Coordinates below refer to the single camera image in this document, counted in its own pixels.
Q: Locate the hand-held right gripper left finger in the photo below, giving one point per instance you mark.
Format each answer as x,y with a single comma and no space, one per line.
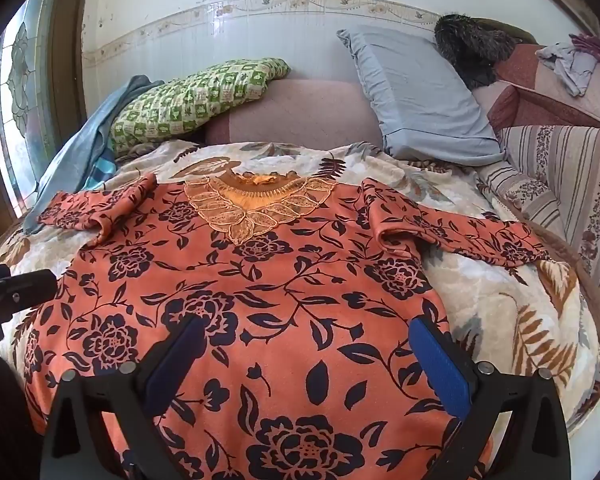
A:
177,360

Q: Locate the olive cloth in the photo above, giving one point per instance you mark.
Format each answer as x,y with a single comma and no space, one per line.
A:
522,32

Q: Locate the grey pillow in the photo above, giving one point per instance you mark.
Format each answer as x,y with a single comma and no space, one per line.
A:
420,95

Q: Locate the pale lilac garment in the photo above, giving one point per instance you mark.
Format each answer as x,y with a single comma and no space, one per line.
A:
570,67

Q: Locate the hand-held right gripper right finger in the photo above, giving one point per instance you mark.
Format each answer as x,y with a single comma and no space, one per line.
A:
440,370

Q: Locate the leaf print blanket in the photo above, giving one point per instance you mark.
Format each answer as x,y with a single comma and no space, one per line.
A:
480,320

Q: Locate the blue-grey cloth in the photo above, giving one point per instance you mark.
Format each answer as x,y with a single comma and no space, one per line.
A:
75,150

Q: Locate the purple cloth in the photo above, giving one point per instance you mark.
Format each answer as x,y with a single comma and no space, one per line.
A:
597,45

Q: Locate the pink patchwork quilt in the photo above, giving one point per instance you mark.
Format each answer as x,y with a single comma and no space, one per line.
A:
530,105

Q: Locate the striped floral cushion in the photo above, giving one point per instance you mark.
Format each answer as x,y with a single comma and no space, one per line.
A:
570,170

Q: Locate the stained glass window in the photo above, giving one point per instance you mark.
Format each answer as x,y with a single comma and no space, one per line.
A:
20,85

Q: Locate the teal striped cloth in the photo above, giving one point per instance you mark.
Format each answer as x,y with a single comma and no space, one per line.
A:
100,172

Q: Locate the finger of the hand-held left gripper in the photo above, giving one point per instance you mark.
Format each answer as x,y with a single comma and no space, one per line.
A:
30,285

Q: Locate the dark fur garment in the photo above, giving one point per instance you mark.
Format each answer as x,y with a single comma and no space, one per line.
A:
470,45

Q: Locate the green checkered pillow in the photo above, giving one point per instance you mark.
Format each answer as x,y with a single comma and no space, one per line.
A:
190,100

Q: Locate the pink headboard cushion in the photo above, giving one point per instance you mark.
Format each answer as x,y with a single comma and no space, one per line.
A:
305,110

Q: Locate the orange floral shirt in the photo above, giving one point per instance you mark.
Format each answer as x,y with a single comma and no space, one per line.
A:
280,285

